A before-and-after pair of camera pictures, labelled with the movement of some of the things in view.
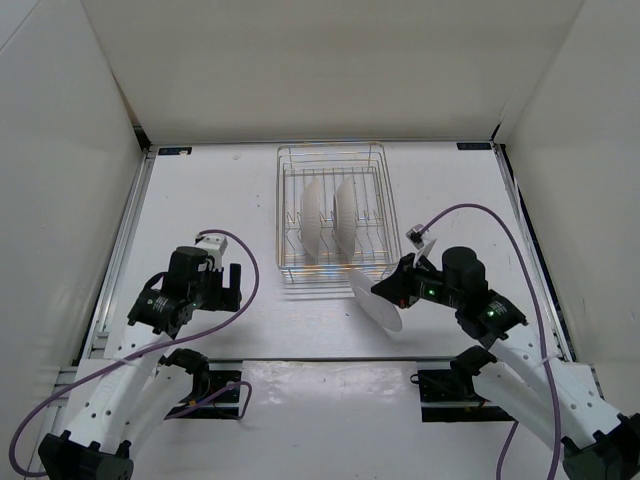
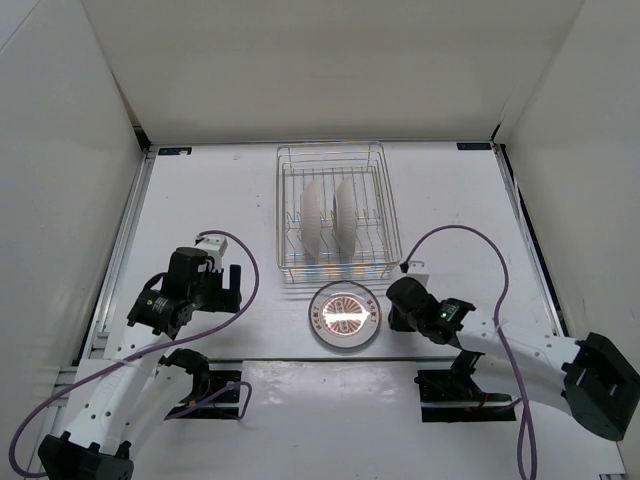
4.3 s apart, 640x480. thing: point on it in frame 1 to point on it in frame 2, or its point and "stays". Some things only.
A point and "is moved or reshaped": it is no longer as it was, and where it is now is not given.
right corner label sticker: x=474 y=146 stays
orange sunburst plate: x=382 y=310 is moved or reshaped
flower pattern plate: x=345 y=216 stays
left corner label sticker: x=174 y=151 stays
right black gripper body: x=428 y=286 to x=404 y=322
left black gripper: x=224 y=298 stays
